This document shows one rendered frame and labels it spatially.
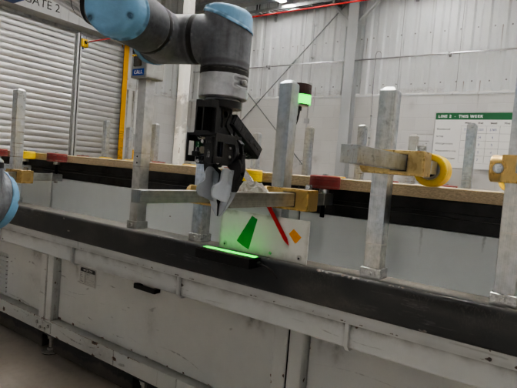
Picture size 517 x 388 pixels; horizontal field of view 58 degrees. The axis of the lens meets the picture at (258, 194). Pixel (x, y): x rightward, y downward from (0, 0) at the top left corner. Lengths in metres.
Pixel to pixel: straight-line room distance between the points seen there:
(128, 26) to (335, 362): 1.02
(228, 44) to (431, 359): 0.72
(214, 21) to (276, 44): 9.38
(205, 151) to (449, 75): 7.88
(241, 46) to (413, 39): 8.15
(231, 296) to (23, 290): 1.50
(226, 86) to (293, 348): 0.84
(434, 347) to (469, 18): 7.97
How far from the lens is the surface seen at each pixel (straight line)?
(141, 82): 1.47
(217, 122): 0.84
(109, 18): 0.79
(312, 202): 1.08
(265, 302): 1.19
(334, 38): 9.57
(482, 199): 1.16
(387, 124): 1.00
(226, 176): 0.86
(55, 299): 2.31
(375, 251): 1.01
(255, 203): 0.95
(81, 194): 2.06
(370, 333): 1.07
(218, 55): 0.85
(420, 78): 8.71
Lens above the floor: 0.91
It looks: 3 degrees down
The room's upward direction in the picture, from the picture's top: 5 degrees clockwise
